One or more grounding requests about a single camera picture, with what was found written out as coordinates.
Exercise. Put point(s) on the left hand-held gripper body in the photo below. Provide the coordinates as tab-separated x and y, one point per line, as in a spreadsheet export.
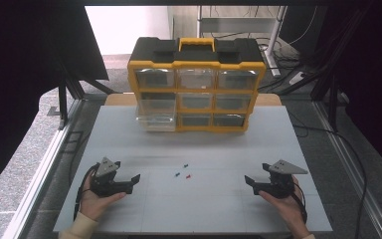
106	186

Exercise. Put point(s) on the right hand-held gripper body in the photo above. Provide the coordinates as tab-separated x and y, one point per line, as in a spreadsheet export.
278	186

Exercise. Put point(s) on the pulled-out clear plastic drawer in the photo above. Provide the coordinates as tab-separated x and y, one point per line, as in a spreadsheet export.
155	114

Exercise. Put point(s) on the person's left hand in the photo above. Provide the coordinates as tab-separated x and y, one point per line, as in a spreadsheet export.
94	204

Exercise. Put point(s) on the person's right hand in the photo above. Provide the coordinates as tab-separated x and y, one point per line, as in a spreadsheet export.
290	207

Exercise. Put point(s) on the wooden table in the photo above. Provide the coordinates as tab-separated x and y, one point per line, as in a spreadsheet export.
121	99

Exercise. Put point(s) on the black metal stand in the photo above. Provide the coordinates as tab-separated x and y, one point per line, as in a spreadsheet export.
333	99
63	99

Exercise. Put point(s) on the white power strip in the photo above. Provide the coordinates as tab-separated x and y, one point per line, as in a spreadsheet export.
296	78

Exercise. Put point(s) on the yellow black organizer cabinet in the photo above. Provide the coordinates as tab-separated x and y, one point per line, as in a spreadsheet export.
195	49

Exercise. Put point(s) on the black curtain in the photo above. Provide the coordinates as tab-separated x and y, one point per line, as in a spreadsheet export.
20	66
371	66

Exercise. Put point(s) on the aluminium floor rail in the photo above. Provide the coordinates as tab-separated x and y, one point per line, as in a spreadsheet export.
39	179
354	172

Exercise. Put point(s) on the white desk frame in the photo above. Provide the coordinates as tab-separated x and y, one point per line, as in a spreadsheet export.
273	43

